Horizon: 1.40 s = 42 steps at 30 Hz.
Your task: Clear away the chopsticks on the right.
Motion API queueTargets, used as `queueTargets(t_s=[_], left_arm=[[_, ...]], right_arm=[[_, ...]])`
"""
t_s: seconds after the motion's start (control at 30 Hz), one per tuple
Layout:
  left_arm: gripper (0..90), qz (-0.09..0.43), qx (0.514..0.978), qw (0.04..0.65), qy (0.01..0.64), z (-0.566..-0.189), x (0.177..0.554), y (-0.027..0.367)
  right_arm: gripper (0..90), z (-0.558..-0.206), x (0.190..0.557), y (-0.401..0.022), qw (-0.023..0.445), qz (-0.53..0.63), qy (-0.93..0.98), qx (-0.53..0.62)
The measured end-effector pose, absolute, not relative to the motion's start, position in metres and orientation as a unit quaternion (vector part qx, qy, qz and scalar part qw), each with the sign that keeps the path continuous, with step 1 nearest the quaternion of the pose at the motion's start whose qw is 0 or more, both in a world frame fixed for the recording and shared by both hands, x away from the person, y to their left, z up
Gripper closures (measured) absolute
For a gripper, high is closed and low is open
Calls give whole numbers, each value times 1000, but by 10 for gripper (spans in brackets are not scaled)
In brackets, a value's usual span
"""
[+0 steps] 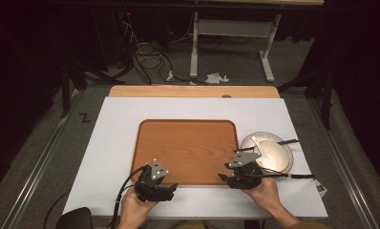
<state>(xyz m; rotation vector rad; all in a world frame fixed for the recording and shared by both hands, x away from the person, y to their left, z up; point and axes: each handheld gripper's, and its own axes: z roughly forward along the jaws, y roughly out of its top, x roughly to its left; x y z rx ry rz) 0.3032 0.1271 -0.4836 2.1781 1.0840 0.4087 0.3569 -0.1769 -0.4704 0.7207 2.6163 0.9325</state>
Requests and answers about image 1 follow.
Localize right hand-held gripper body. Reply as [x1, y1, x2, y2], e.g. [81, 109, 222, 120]
[228, 151, 265, 191]

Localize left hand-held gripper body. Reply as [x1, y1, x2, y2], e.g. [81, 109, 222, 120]
[134, 158, 176, 203]

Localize large silver metal plate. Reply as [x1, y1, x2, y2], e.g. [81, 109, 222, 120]
[240, 131, 295, 176]

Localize small silver metal plate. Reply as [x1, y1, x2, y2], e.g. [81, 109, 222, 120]
[255, 139, 290, 173]

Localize brown wooden tray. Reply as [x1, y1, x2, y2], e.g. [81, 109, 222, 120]
[130, 118, 240, 186]

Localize black chopstick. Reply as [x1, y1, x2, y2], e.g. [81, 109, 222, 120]
[242, 172, 317, 179]
[233, 138, 300, 153]

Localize person's right hand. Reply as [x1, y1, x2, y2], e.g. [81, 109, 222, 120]
[242, 177, 284, 215]

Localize person's left hand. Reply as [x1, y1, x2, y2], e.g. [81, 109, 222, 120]
[116, 186, 160, 224]

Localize white board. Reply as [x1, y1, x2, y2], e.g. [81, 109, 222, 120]
[62, 96, 329, 219]

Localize white paper tag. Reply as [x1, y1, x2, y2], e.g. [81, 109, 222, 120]
[314, 178, 328, 198]

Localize black chair back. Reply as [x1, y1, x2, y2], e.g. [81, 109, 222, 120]
[54, 206, 94, 229]

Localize crumpled white paper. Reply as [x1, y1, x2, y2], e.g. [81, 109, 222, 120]
[204, 72, 230, 86]

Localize black metal stand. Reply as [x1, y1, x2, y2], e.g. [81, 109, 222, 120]
[59, 59, 116, 119]
[276, 68, 336, 131]

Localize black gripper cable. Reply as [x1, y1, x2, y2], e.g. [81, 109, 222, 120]
[107, 164, 150, 229]

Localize metal floor rail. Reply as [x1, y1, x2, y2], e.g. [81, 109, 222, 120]
[0, 90, 81, 229]
[306, 98, 380, 229]

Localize black floor cables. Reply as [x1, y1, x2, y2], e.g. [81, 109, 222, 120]
[120, 18, 209, 87]

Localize white metal desk frame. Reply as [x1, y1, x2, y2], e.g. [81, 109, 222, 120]
[189, 10, 284, 83]

